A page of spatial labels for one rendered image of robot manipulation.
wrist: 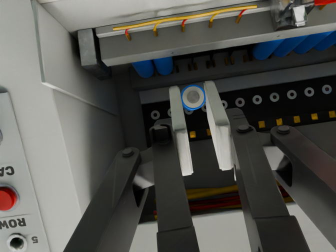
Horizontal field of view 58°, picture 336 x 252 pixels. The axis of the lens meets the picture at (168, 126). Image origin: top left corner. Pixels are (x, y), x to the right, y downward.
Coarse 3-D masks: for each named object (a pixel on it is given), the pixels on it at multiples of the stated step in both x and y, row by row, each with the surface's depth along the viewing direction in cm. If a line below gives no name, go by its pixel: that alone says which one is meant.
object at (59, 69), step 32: (32, 0) 18; (64, 0) 18; (96, 0) 19; (128, 0) 19; (160, 0) 20; (192, 0) 21; (224, 0) 21; (256, 0) 22; (64, 32) 22; (64, 64) 21; (96, 64) 23; (128, 64) 33; (320, 64) 35; (96, 96) 28; (160, 96) 36
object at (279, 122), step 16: (304, 80) 36; (320, 80) 36; (224, 96) 36; (240, 96) 36; (304, 96) 36; (320, 96) 36; (144, 112) 37; (160, 112) 37; (192, 112) 37; (256, 112) 36; (272, 112) 36; (288, 112) 36; (304, 112) 36; (320, 112) 36; (192, 128) 36; (208, 128) 36; (256, 128) 36
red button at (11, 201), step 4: (0, 188) 20; (4, 188) 20; (8, 188) 20; (0, 192) 20; (4, 192) 20; (8, 192) 20; (12, 192) 20; (0, 196) 20; (4, 196) 20; (8, 196) 20; (12, 196) 20; (0, 200) 20; (4, 200) 20; (8, 200) 20; (12, 200) 20; (0, 204) 20; (4, 204) 20; (8, 204) 20; (12, 204) 20; (0, 208) 20; (4, 208) 20; (8, 208) 20
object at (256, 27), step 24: (144, 24) 21; (192, 24) 23; (216, 24) 23; (240, 24) 23; (264, 24) 23; (312, 24) 22; (120, 48) 23; (144, 48) 23; (168, 48) 23; (192, 48) 23; (216, 48) 24
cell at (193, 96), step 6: (192, 84) 22; (186, 90) 22; (192, 90) 21; (198, 90) 22; (186, 96) 22; (192, 96) 21; (198, 96) 21; (204, 96) 22; (186, 102) 22; (192, 102) 21; (198, 102) 22; (186, 108) 23; (192, 108) 22
